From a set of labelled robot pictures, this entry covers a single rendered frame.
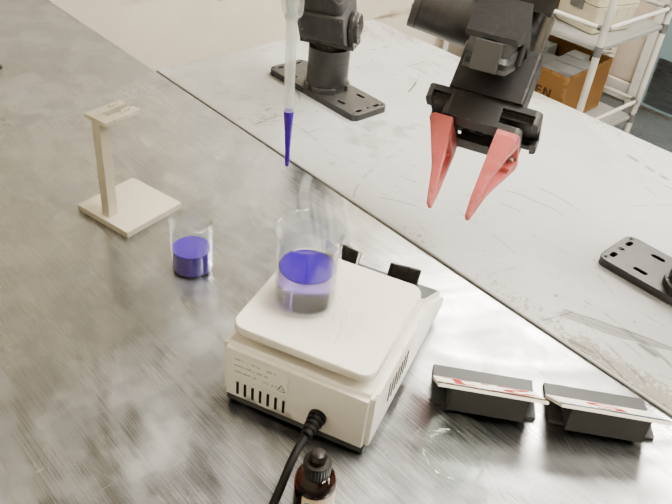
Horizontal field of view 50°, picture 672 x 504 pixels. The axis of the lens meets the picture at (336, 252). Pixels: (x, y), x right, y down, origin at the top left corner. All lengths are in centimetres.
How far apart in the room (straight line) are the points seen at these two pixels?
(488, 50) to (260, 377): 31
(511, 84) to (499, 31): 7
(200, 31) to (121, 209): 144
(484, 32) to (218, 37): 173
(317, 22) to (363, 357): 61
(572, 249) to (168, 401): 49
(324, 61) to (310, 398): 63
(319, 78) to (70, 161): 38
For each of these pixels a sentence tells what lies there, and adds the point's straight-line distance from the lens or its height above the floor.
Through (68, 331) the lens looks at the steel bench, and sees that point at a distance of 71.
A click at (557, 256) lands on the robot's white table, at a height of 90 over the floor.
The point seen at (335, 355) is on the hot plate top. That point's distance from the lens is 55.
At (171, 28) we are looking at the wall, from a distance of 219.
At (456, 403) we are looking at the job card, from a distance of 63.
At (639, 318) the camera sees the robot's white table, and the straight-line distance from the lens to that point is 81.
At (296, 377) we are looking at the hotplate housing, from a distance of 56.
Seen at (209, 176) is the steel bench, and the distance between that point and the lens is 91.
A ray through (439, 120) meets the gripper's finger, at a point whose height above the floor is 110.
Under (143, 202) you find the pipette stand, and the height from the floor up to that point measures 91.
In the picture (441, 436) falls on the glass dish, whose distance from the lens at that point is 62.
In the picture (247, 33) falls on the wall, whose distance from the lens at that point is 235.
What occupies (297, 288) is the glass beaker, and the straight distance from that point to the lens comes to 55.
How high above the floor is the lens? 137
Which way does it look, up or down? 37 degrees down
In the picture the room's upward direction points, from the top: 6 degrees clockwise
